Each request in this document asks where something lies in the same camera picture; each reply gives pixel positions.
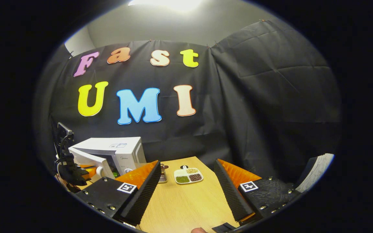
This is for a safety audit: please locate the white microwave oven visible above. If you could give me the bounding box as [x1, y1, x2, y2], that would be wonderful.
[68, 137, 147, 179]

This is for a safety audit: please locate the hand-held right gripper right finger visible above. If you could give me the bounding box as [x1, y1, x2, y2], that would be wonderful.
[213, 159, 301, 222]

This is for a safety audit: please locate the black backdrop cloth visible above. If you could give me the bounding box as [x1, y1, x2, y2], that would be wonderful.
[33, 19, 342, 182]

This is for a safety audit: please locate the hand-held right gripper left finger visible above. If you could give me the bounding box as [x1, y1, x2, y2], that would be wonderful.
[76, 160, 162, 226]

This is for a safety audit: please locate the white divided dish of beans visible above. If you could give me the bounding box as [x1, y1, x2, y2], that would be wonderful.
[174, 165, 204, 185]

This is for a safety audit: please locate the metal wire utensil holder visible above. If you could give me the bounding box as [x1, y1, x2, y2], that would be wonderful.
[158, 163, 169, 184]

